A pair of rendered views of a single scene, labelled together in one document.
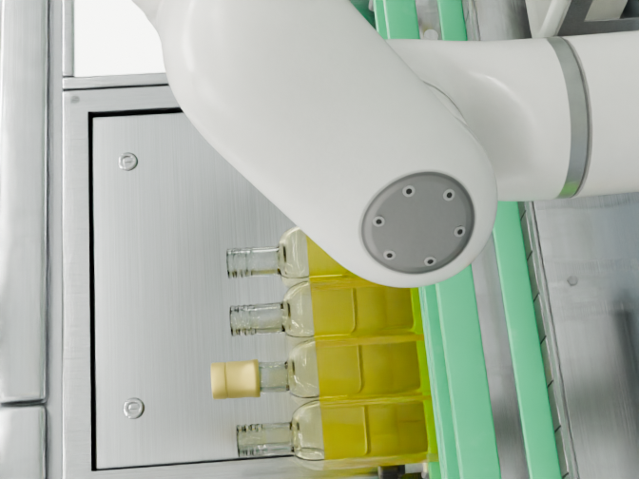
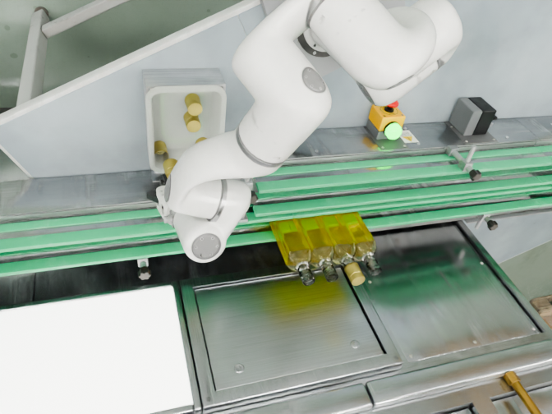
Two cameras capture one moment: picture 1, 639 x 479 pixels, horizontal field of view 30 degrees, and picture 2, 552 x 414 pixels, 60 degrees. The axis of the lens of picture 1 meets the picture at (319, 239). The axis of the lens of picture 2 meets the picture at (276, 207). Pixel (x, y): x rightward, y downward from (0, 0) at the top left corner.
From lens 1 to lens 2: 1.05 m
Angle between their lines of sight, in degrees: 57
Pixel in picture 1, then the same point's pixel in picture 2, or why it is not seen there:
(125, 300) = (309, 356)
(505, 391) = (354, 170)
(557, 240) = (304, 154)
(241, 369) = (353, 268)
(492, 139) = not seen: hidden behind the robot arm
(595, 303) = (322, 147)
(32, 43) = not seen: outside the picture
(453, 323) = (338, 180)
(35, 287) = (314, 397)
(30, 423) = (376, 384)
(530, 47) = not seen: hidden behind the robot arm
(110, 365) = (340, 356)
